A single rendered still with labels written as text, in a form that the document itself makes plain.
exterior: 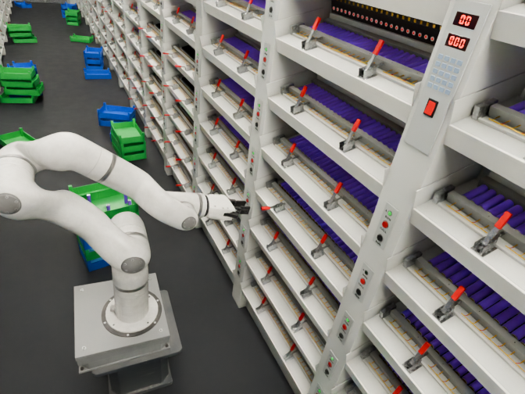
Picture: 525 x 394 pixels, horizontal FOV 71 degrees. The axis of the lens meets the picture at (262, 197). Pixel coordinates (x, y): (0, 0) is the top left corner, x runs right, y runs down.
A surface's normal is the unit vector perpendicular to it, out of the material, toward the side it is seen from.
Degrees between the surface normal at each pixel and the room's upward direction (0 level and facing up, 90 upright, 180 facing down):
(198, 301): 0
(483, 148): 105
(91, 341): 3
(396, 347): 15
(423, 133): 90
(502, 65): 90
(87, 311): 3
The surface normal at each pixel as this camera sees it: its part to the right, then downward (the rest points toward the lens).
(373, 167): -0.11, -0.75
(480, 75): 0.45, 0.55
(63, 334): 0.12, -0.82
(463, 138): -0.88, 0.37
